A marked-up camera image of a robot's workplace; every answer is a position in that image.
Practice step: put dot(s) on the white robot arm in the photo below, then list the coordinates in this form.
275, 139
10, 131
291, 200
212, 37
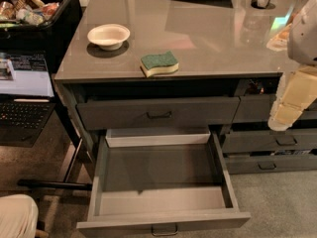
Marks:
302, 39

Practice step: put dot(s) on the person's knee in beige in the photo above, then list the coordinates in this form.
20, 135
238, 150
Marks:
18, 216

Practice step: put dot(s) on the snack bags in drawer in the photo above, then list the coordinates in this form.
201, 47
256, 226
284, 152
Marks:
255, 87

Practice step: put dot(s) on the green yellow sponge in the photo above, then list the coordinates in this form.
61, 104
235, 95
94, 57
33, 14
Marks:
152, 65

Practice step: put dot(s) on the black bin of snacks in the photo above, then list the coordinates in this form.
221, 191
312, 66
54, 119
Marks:
38, 25

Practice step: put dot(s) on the black laptop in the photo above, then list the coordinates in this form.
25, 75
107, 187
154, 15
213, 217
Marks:
26, 98

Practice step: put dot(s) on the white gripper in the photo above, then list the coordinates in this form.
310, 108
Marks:
303, 39

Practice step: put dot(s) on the black laptop stand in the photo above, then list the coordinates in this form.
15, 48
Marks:
74, 150

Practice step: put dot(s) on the grey drawer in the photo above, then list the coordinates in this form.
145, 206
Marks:
256, 108
161, 190
270, 164
169, 112
260, 141

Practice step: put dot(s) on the white paper bowl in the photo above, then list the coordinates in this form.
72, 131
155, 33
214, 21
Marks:
109, 37

